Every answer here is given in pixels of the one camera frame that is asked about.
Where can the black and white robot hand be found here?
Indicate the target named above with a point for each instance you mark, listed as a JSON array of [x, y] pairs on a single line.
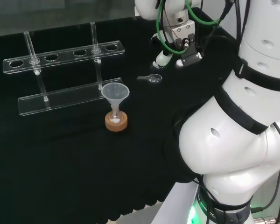
[[183, 31]]

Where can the clear plastic funnel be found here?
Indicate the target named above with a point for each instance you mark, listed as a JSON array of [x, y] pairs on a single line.
[[115, 92]]

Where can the clear round-bottom flask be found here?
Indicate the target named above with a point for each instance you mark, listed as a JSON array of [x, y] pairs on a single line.
[[112, 117]]

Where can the clear acrylic funnel stand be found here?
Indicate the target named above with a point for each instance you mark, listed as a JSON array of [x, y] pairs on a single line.
[[60, 98]]

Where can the grey metal mounting plate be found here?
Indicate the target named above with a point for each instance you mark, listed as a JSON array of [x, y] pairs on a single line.
[[172, 205]]

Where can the black bench cloth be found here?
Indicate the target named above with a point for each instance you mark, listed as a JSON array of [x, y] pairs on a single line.
[[60, 163]]

